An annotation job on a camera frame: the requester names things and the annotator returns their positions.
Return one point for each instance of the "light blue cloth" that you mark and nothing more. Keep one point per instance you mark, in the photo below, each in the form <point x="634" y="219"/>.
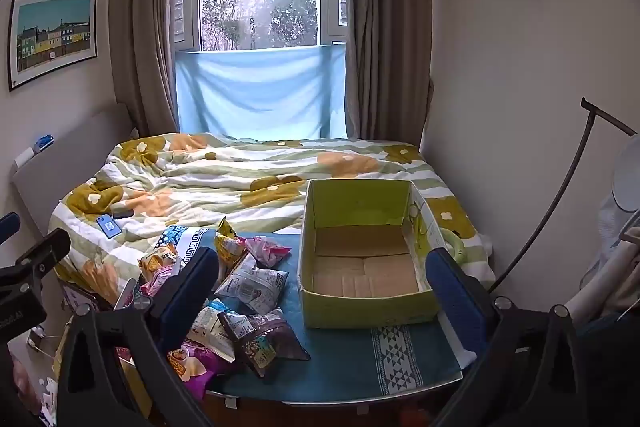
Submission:
<point x="260" y="92"/>

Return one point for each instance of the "brown curtain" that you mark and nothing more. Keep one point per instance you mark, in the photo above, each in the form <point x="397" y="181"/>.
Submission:
<point x="145" y="32"/>
<point x="390" y="32"/>

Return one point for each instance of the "pink screen device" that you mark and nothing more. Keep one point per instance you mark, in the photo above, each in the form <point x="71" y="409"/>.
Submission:
<point x="80" y="297"/>

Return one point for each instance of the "floral striped blanket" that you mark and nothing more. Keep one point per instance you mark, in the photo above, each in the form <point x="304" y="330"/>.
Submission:
<point x="200" y="187"/>

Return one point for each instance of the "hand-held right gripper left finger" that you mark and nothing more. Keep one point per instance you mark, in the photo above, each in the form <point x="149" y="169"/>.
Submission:
<point x="192" y="292"/>

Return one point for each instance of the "small blue white device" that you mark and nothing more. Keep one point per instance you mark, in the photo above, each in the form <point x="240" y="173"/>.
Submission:
<point x="42" y="143"/>

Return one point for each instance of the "purple potato chips bag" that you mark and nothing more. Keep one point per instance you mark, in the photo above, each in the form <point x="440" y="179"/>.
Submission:
<point x="195" y="369"/>

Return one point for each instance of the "pale white cloth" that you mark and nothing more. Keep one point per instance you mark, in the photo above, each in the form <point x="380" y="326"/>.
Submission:
<point x="615" y="232"/>

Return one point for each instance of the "white round lamp head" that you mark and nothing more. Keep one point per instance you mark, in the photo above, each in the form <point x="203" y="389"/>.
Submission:
<point x="627" y="177"/>

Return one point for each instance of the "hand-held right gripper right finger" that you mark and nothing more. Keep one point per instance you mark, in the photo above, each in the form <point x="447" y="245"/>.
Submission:
<point x="452" y="302"/>

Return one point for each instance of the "dark curved lamp pole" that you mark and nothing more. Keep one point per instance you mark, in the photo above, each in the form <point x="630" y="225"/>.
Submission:
<point x="575" y="167"/>

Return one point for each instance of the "white tubular frame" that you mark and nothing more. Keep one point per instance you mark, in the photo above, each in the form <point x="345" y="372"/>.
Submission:
<point x="590" y="294"/>

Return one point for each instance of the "teal patterned tablecloth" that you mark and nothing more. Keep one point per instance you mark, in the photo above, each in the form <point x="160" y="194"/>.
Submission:
<point x="340" y="357"/>

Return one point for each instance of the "pile of snack packets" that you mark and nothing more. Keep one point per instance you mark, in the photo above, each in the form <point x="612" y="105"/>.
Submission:
<point x="250" y="287"/>

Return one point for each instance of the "pink snack packet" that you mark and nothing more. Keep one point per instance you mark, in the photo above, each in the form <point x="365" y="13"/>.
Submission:
<point x="267" y="252"/>

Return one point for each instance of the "green cardboard box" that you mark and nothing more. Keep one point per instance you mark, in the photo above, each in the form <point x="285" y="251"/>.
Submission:
<point x="360" y="302"/>

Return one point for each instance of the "blue phone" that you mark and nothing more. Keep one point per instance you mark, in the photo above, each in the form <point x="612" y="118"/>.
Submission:
<point x="109" y="227"/>

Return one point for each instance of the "yellow box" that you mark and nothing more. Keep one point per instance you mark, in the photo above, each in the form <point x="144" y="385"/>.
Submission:
<point x="135" y="382"/>

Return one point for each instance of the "white board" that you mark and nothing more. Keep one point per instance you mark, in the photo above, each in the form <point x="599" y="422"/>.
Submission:
<point x="125" y="294"/>

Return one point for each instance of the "grey headboard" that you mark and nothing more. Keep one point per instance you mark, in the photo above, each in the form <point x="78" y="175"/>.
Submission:
<point x="75" y="157"/>

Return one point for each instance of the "framed houses picture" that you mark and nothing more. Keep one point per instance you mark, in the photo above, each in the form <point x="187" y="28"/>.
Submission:
<point x="52" y="39"/>

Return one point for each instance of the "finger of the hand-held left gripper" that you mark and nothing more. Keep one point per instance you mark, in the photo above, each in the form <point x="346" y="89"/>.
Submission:
<point x="42" y="252"/>
<point x="7" y="227"/>

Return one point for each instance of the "yellow snack packet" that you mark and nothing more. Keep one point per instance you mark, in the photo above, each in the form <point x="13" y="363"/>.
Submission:
<point x="227" y="244"/>

